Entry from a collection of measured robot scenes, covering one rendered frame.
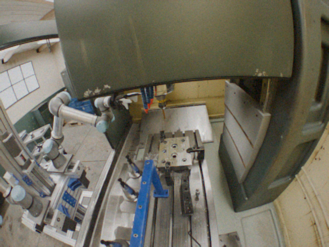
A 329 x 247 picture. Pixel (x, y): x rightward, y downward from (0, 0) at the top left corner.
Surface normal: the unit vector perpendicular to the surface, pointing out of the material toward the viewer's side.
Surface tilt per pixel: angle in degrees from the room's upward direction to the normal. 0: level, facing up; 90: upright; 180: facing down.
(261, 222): 0
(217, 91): 90
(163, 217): 0
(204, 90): 90
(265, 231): 0
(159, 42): 90
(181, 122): 24
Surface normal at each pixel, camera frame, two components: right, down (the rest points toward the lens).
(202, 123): -0.17, -0.53
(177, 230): -0.15, -0.83
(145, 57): -0.05, 0.55
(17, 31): 0.99, -0.10
